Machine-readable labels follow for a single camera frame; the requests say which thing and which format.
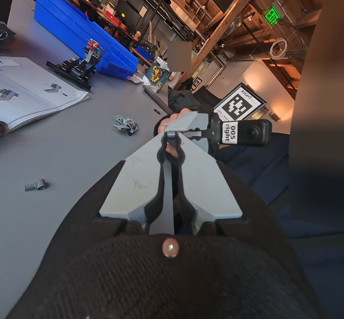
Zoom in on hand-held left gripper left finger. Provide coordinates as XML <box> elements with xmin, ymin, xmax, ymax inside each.
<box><xmin>99</xmin><ymin>132</ymin><xmax>165</xmax><ymax>224</ymax></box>

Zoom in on black lamp pole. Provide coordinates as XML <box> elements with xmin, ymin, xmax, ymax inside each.
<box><xmin>142</xmin><ymin>0</ymin><xmax>172</xmax><ymax>42</ymax></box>

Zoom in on person's right forearm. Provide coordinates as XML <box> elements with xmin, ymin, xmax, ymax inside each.
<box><xmin>154</xmin><ymin>115</ymin><xmax>169</xmax><ymax>138</ymax></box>

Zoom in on black jacket on chair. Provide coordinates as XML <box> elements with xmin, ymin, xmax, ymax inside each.
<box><xmin>168</xmin><ymin>86</ymin><xmax>224</xmax><ymax>116</ymax></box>

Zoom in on lego set box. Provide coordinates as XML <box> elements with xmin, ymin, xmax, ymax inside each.
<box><xmin>145</xmin><ymin>61</ymin><xmax>171</xmax><ymax>92</ymax></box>

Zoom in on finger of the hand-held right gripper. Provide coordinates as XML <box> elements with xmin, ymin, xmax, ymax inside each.
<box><xmin>184</xmin><ymin>132</ymin><xmax>210</xmax><ymax>154</ymax></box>
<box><xmin>164</xmin><ymin>111</ymin><xmax>209</xmax><ymax>133</ymax></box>

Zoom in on grey lego pin connector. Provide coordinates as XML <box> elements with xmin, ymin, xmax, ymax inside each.
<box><xmin>24</xmin><ymin>179</ymin><xmax>47</xmax><ymax>192</ymax></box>

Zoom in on small grey lego assembly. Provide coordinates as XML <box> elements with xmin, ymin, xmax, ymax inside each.
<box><xmin>113</xmin><ymin>115</ymin><xmax>139</xmax><ymax>136</ymax></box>

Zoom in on lego instruction booklet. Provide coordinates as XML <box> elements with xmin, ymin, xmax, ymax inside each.
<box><xmin>0</xmin><ymin>57</ymin><xmax>90</xmax><ymax>137</ymax></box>

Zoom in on dark blurred post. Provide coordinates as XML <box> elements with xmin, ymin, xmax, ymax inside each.
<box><xmin>289</xmin><ymin>0</ymin><xmax>344</xmax><ymax>221</ymax></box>

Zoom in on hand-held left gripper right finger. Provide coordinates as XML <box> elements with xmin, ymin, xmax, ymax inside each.
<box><xmin>176</xmin><ymin>134</ymin><xmax>243</xmax><ymax>235</ymax></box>

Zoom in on person's navy trousers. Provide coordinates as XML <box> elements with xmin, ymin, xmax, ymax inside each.
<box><xmin>215</xmin><ymin>133</ymin><xmax>344</xmax><ymax>319</ymax></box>

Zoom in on lego model on black base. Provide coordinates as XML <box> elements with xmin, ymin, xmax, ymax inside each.
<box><xmin>46</xmin><ymin>39</ymin><xmax>106</xmax><ymax>91</ymax></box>

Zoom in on wooden ceiling beam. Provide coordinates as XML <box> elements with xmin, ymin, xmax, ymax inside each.
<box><xmin>177</xmin><ymin>0</ymin><xmax>252</xmax><ymax>83</ymax></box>

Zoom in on white plastic bag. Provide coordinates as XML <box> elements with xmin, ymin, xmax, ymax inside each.
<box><xmin>126</xmin><ymin>74</ymin><xmax>151</xmax><ymax>85</ymax></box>

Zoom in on coil of white cable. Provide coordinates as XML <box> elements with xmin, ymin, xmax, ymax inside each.
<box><xmin>269</xmin><ymin>38</ymin><xmax>288</xmax><ymax>60</ymax></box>

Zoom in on person's right hand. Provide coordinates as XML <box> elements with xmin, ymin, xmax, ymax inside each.
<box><xmin>158</xmin><ymin>109</ymin><xmax>192</xmax><ymax>159</ymax></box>

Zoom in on green exit sign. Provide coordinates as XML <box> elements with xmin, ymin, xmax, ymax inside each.
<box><xmin>262</xmin><ymin>4</ymin><xmax>282</xmax><ymax>29</ymax></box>

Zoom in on blue plastic bin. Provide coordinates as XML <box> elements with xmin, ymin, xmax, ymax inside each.
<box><xmin>34</xmin><ymin>0</ymin><xmax>139</xmax><ymax>79</ymax></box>

